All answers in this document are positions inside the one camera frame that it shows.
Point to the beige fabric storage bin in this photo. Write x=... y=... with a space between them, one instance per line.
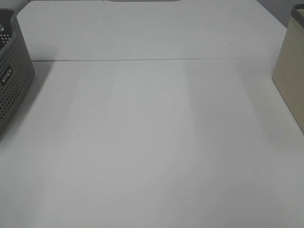
x=288 y=74

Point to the grey perforated plastic basket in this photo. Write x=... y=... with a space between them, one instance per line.
x=16 y=68

